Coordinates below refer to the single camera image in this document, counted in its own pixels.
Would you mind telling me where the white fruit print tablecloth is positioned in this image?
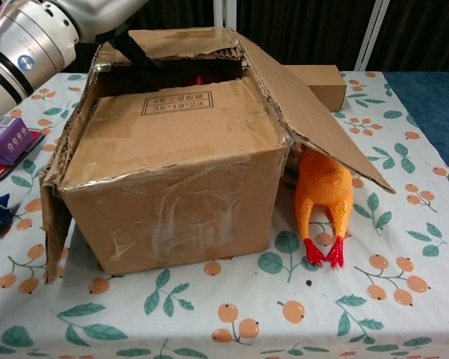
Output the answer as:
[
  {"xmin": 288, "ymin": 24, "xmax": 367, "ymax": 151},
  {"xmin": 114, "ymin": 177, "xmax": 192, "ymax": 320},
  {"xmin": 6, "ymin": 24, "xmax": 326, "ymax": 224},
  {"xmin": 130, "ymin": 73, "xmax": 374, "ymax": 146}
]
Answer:
[{"xmin": 0, "ymin": 70, "xmax": 449, "ymax": 359}]

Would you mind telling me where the white screen frame post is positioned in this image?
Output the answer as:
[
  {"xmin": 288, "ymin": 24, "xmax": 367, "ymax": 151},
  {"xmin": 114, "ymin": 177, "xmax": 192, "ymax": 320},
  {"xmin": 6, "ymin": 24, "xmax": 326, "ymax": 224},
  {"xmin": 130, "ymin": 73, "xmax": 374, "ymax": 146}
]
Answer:
[
  {"xmin": 213, "ymin": 0, "xmax": 239, "ymax": 31},
  {"xmin": 355, "ymin": 0, "xmax": 392, "ymax": 72}
]

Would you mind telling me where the large brown cardboard box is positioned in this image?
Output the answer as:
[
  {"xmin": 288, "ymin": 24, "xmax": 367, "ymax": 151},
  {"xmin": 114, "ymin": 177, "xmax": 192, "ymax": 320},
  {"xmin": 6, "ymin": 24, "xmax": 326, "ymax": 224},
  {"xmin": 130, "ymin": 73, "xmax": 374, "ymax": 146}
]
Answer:
[{"xmin": 39, "ymin": 25, "xmax": 397, "ymax": 285}]

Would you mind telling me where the yellow rubber chicken toy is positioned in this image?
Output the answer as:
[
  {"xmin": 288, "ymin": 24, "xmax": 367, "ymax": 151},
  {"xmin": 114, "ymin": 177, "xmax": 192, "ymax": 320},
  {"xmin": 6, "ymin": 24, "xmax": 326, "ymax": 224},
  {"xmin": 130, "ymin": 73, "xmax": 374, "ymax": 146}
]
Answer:
[{"xmin": 294, "ymin": 151, "xmax": 355, "ymax": 269}]

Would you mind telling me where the black pleated curtain panel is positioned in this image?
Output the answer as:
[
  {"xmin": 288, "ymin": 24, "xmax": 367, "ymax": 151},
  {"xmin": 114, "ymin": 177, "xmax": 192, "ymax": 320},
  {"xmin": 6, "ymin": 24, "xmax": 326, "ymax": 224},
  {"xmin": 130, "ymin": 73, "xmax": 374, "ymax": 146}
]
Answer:
[
  {"xmin": 234, "ymin": 0, "xmax": 377, "ymax": 73},
  {"xmin": 370, "ymin": 0, "xmax": 449, "ymax": 73},
  {"xmin": 115, "ymin": 0, "xmax": 218, "ymax": 33}
]

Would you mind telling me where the purple product box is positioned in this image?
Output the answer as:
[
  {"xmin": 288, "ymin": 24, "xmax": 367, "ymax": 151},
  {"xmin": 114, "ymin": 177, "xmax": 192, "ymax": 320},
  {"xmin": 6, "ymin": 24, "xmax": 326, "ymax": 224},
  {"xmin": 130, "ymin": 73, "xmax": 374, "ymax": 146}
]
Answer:
[{"xmin": 0, "ymin": 116, "xmax": 34, "ymax": 165}]

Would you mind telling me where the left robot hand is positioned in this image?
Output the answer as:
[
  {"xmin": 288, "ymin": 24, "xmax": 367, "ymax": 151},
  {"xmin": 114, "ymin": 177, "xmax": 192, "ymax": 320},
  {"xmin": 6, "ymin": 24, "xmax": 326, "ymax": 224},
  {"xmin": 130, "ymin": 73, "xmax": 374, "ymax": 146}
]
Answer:
[{"xmin": 74, "ymin": 0, "xmax": 162, "ymax": 72}]

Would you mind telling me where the small brown cardboard box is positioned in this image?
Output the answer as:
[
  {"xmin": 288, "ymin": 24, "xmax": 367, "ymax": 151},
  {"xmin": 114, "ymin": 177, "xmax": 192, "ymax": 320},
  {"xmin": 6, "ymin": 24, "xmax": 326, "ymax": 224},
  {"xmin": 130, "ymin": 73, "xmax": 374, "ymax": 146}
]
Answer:
[{"xmin": 284, "ymin": 64, "xmax": 348, "ymax": 113}]

